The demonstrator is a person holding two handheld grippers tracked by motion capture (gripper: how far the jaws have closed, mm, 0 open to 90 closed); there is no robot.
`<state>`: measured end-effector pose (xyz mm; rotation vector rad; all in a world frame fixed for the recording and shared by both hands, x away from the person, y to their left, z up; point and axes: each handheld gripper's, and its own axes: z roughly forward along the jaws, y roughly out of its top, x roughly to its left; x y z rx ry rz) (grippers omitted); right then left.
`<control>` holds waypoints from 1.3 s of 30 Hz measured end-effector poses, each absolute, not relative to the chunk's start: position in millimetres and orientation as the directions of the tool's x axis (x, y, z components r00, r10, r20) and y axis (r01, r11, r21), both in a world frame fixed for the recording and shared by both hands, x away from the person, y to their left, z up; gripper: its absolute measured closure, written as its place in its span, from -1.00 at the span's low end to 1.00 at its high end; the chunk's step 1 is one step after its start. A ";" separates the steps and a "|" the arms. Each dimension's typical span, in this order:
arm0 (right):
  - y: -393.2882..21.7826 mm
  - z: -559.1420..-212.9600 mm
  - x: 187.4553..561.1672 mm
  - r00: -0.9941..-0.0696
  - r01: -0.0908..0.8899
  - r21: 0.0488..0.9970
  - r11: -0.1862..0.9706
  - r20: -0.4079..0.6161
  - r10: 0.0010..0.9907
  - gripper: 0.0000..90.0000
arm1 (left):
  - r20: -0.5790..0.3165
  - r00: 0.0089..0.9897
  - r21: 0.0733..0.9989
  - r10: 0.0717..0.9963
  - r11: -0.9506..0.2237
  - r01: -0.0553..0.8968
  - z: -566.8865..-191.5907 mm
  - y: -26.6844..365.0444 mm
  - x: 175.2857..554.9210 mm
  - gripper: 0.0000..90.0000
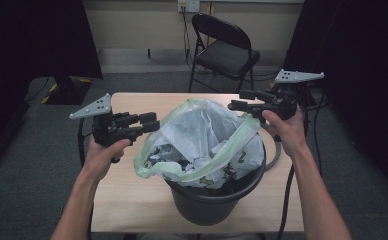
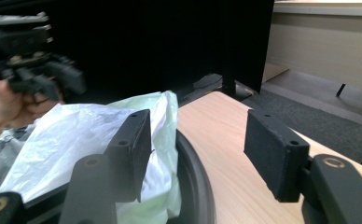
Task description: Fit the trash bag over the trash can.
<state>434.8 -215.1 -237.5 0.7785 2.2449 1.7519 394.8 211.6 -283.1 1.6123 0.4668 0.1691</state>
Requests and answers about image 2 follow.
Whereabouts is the panda print trash bag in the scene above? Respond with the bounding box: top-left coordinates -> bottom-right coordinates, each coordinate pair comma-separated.
0,90 -> 184,224

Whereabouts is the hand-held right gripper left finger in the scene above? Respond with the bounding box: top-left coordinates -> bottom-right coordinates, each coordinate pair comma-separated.
104,108 -> 152,203

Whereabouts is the black curtain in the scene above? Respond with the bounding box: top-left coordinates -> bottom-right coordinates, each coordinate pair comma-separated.
0,0 -> 276,105

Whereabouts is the small black stick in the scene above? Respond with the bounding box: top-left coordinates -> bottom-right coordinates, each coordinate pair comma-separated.
335,82 -> 347,98

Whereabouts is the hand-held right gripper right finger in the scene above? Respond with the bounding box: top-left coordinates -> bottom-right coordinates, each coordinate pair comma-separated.
244,108 -> 311,203

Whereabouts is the dark grey trash bin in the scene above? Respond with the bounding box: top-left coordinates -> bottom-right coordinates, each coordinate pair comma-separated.
23,130 -> 217,224

